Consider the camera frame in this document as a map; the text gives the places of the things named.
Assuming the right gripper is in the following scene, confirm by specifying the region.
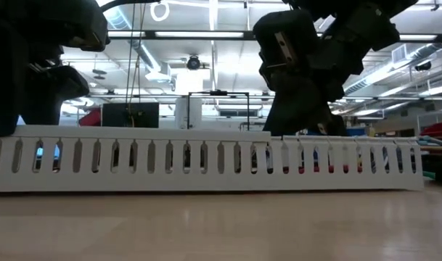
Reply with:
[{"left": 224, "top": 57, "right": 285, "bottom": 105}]
[{"left": 252, "top": 9, "right": 365, "bottom": 137}]

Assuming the black hanging cable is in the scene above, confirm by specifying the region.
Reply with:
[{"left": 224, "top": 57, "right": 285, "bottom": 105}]
[
  {"left": 125, "top": 0, "right": 137, "bottom": 104},
  {"left": 135, "top": 0, "right": 148, "bottom": 104}
]

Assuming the black station frame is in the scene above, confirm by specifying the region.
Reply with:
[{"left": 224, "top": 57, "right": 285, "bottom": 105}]
[{"left": 186, "top": 90, "right": 251, "bottom": 131}]

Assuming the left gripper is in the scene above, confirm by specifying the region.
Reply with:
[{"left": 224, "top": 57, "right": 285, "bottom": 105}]
[{"left": 0, "top": 0, "right": 111, "bottom": 138}]

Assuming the red storage bin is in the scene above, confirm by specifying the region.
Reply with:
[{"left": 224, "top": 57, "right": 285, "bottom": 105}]
[{"left": 419, "top": 121, "right": 442, "bottom": 138}]

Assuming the black ceiling spotlight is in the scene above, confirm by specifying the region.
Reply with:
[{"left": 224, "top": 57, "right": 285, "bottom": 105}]
[{"left": 186, "top": 54, "right": 202, "bottom": 71}]

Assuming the black overhead light bar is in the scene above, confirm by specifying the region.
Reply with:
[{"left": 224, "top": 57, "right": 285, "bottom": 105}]
[{"left": 107, "top": 30, "right": 442, "bottom": 42}]

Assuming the white slotted cable duct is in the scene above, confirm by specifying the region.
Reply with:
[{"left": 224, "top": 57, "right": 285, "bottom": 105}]
[{"left": 0, "top": 134, "right": 425, "bottom": 193}]

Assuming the white duct cover strip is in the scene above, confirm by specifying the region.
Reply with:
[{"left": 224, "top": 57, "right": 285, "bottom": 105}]
[{"left": 0, "top": 125, "right": 272, "bottom": 144}]

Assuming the white hanging ring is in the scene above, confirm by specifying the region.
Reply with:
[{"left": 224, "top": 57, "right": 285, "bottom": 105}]
[{"left": 150, "top": 0, "right": 171, "bottom": 22}]

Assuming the red storage bins stack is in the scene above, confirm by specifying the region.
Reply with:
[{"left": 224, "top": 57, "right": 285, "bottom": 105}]
[{"left": 78, "top": 108, "right": 102, "bottom": 127}]

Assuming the black monitor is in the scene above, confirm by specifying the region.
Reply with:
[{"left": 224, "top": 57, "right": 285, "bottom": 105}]
[{"left": 101, "top": 101, "right": 160, "bottom": 128}]

